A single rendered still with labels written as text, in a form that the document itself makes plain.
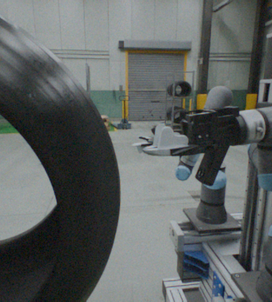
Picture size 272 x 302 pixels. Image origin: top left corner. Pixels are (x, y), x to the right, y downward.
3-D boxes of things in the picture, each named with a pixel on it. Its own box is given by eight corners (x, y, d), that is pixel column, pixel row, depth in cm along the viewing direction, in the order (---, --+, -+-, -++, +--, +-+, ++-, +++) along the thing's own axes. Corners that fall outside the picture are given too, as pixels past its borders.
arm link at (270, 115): (312, 141, 54) (312, 101, 53) (266, 149, 52) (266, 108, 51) (283, 137, 62) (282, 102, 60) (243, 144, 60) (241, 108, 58)
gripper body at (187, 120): (175, 112, 55) (225, 105, 57) (178, 149, 57) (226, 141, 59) (190, 115, 48) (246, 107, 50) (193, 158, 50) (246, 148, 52)
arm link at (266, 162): (285, 177, 65) (285, 135, 63) (301, 194, 55) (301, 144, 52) (252, 178, 67) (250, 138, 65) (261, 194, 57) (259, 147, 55)
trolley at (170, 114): (191, 135, 759) (195, 70, 716) (171, 136, 757) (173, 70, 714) (181, 129, 888) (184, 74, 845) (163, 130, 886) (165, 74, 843)
